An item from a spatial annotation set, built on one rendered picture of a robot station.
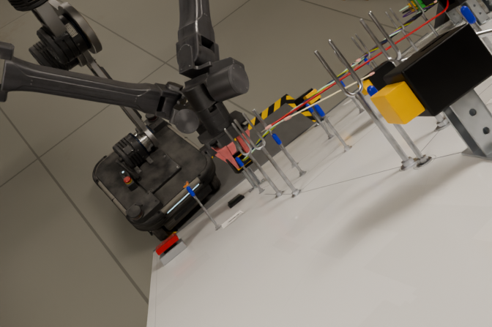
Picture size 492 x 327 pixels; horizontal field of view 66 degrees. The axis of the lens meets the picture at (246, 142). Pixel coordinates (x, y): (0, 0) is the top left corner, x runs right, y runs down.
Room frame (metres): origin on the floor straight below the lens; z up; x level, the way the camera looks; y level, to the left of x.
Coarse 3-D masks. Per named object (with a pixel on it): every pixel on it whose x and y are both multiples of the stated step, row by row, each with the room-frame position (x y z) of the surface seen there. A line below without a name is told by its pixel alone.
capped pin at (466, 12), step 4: (464, 8) 0.31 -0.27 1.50; (468, 8) 0.31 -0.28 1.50; (464, 12) 0.31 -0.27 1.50; (468, 12) 0.31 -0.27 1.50; (464, 16) 0.31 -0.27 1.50; (468, 16) 0.30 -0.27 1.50; (472, 16) 0.30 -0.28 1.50; (468, 20) 0.30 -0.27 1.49; (472, 20) 0.30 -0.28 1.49; (476, 20) 0.30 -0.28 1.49; (472, 24) 0.30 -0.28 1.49; (476, 24) 0.30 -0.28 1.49; (476, 28) 0.29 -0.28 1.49; (480, 28) 0.29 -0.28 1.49; (484, 40) 0.28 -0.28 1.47; (488, 40) 0.28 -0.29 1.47; (488, 44) 0.28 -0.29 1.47
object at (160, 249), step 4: (172, 236) 0.41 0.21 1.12; (176, 236) 0.40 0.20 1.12; (168, 240) 0.40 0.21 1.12; (172, 240) 0.40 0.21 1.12; (176, 240) 0.40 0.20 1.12; (160, 244) 0.41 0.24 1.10; (164, 244) 0.39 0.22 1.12; (168, 244) 0.39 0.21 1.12; (172, 244) 0.39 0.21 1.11; (156, 248) 0.40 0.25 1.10; (160, 248) 0.39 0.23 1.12; (164, 248) 0.39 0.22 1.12; (168, 248) 0.39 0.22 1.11; (160, 252) 0.38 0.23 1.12; (164, 252) 0.38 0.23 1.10
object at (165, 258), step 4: (180, 240) 0.41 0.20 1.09; (176, 244) 0.39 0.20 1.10; (180, 244) 0.39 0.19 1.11; (184, 244) 0.38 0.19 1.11; (172, 248) 0.39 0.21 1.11; (176, 248) 0.38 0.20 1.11; (180, 248) 0.38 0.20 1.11; (184, 248) 0.38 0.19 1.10; (168, 252) 0.38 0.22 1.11; (172, 252) 0.38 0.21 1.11; (176, 252) 0.37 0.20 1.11; (180, 252) 0.37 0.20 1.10; (160, 256) 0.39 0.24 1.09; (164, 256) 0.37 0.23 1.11; (168, 256) 0.37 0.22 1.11; (172, 256) 0.37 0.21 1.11; (160, 260) 0.37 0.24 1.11; (164, 260) 0.37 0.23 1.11; (168, 260) 0.36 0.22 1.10; (164, 264) 0.36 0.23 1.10
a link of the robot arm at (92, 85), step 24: (0, 48) 0.70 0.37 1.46; (24, 72) 0.68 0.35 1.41; (48, 72) 0.69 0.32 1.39; (72, 72) 0.73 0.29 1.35; (0, 96) 0.66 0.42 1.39; (72, 96) 0.68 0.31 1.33; (96, 96) 0.69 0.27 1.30; (120, 96) 0.69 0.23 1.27; (144, 96) 0.70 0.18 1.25; (168, 96) 0.71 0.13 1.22
